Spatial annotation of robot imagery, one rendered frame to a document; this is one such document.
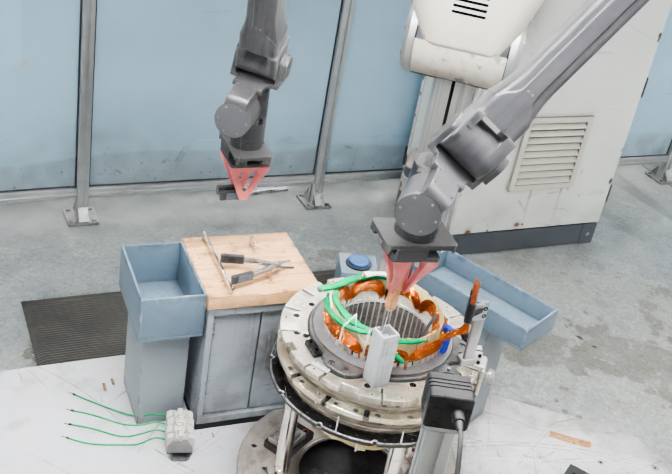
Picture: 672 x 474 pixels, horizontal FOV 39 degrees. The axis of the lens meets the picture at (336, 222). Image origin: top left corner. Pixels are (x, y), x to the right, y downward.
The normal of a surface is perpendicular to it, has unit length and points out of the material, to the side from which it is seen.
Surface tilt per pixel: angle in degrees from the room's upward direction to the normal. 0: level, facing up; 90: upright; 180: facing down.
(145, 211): 0
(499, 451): 0
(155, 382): 90
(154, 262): 90
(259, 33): 117
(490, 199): 90
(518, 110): 75
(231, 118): 91
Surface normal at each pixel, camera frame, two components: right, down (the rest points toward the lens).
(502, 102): 0.00, 0.24
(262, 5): -0.33, 0.77
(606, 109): 0.40, 0.50
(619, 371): 0.16, -0.86
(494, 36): -0.22, 0.44
